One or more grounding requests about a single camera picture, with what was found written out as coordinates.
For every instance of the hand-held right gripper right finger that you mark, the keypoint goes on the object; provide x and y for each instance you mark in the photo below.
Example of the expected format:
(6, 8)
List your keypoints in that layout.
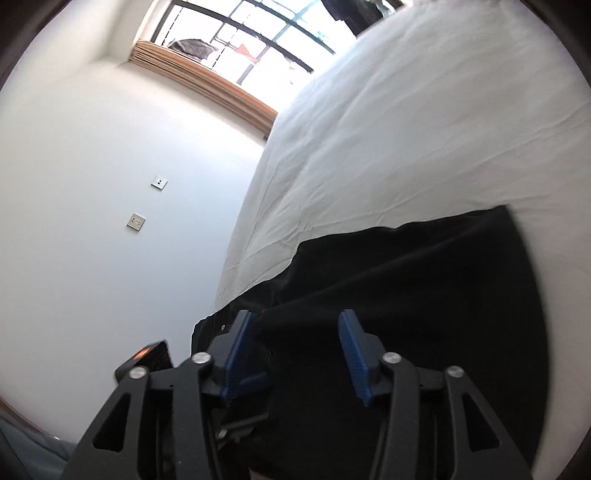
(355, 355)

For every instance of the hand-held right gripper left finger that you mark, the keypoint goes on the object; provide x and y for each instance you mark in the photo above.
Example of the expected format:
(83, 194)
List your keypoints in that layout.
(240, 355)

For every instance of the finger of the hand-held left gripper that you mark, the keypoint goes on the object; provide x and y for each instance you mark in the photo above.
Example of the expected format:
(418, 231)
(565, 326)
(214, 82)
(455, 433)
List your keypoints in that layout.
(240, 423)

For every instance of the black denim pants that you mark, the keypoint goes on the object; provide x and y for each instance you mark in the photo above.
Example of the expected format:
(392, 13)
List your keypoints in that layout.
(415, 286)

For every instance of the grey-blue cloth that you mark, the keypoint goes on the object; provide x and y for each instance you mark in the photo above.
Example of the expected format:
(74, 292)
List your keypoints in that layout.
(27, 450)

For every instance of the white-sheeted bed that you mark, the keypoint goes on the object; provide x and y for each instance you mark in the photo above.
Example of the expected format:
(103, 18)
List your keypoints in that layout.
(415, 115)

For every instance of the beige curtain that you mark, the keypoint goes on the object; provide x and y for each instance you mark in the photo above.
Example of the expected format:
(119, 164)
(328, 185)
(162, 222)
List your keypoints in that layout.
(207, 87)

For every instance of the red hanging cloth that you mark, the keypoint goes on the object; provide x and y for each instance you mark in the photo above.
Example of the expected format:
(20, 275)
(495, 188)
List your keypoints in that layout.
(247, 54)

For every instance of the grey hanging cloth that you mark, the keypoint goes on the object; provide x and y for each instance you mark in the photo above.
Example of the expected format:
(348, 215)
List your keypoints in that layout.
(191, 47)

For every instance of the black-framed window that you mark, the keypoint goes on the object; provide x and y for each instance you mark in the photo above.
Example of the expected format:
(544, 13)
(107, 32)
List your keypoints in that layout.
(277, 41)

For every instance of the dark hanging clothes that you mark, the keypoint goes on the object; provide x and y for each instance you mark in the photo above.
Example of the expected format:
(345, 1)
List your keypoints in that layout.
(351, 14)

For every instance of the white wall socket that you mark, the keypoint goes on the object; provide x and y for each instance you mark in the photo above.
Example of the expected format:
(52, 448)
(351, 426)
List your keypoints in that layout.
(135, 223)

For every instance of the white wall switch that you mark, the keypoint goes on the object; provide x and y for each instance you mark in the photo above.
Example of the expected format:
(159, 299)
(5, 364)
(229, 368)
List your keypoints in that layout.
(159, 183)

